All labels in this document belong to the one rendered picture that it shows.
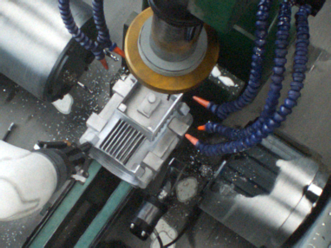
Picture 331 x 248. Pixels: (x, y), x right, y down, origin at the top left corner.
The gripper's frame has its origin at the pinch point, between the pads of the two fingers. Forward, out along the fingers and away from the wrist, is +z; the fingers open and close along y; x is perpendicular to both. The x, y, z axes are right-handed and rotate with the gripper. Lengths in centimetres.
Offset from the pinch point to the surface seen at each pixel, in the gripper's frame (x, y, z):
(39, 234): 25.9, -0.5, 6.5
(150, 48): -28.9, -3.5, -12.6
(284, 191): -16.9, -40.1, 3.0
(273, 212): -12.0, -41.0, 2.3
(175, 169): -11.5, -19.7, -10.2
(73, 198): 15.7, -2.0, 12.4
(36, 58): -11.1, 19.8, 2.4
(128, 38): -27.8, 1.5, -10.6
